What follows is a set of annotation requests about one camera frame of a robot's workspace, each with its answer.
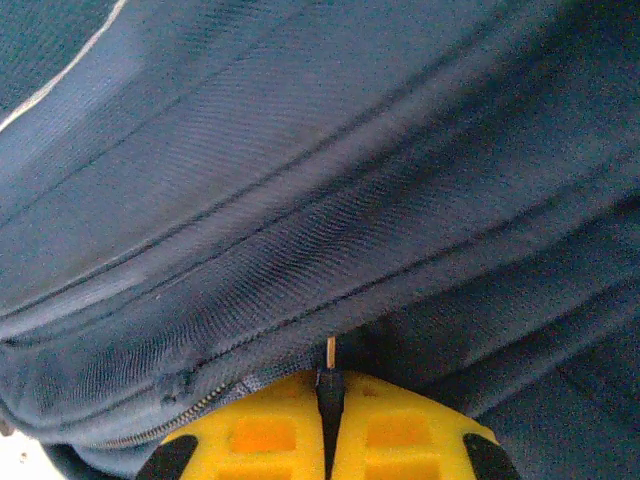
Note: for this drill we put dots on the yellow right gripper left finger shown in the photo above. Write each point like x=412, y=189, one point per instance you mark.
x=250, y=435

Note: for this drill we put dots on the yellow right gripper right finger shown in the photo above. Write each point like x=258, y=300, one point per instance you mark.
x=410, y=435

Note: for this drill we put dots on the navy blue backpack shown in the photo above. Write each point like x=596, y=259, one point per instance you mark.
x=320, y=175

